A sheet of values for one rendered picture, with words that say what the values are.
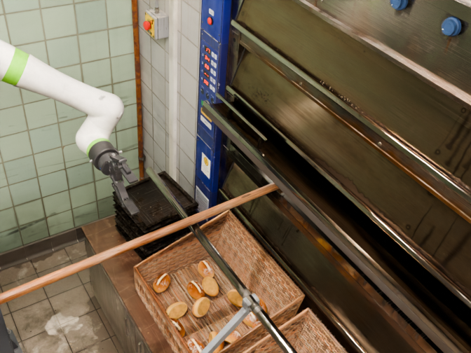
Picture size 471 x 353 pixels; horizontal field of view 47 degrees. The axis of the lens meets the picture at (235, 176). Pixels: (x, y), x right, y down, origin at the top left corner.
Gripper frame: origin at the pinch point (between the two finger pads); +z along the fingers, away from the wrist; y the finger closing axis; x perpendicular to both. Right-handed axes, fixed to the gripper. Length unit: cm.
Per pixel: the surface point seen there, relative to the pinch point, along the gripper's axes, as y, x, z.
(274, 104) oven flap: -18, -55, -2
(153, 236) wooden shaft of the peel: 13.6, -3.3, 7.3
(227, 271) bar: 16.5, -17.9, 29.9
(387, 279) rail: -9, -40, 70
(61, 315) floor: 134, 16, -68
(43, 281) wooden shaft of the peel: 13.8, 33.6, 7.9
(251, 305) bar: 17, -17, 44
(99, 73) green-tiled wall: 24, -36, -117
